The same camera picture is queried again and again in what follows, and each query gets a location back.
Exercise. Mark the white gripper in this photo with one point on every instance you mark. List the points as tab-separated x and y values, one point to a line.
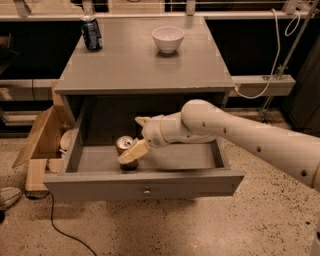
152	131

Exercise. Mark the orange soda can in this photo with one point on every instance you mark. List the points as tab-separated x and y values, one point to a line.
122	144

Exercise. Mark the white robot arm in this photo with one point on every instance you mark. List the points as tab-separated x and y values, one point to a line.
296	154

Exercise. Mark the round metal drawer knob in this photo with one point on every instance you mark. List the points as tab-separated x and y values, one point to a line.
147	193

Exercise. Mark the grey open top drawer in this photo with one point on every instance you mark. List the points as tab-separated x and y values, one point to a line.
91	170

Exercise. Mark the blue soda can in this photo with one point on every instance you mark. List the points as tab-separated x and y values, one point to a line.
91	33

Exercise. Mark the white plates in box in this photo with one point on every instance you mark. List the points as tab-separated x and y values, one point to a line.
65	141

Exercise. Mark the white ceramic bowl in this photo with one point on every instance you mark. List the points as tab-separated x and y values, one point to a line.
168	38

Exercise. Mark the grey shoe on floor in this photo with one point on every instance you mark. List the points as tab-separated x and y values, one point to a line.
8	196

